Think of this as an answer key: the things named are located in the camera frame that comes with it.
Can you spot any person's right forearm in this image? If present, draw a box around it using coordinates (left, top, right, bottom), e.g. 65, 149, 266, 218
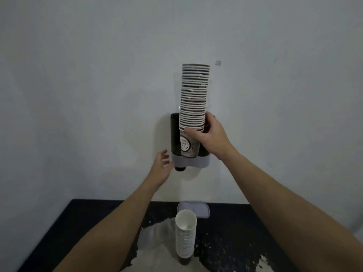
221, 151, 363, 272

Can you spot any person's left forearm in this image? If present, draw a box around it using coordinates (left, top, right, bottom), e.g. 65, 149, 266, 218
54, 178, 168, 272

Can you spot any person's left hand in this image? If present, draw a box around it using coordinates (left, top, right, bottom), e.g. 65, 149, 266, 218
147, 150, 175, 187

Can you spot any white dispenser lid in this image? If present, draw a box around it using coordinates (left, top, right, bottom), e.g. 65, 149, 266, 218
177, 201, 211, 219

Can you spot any black wall cup dispenser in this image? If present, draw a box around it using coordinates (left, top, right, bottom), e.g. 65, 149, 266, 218
170, 112, 217, 169

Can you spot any clear plastic sleeve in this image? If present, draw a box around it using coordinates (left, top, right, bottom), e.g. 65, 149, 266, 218
137, 217, 178, 252

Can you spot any person's right hand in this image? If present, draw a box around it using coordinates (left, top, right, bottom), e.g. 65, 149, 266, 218
184, 111, 239, 161

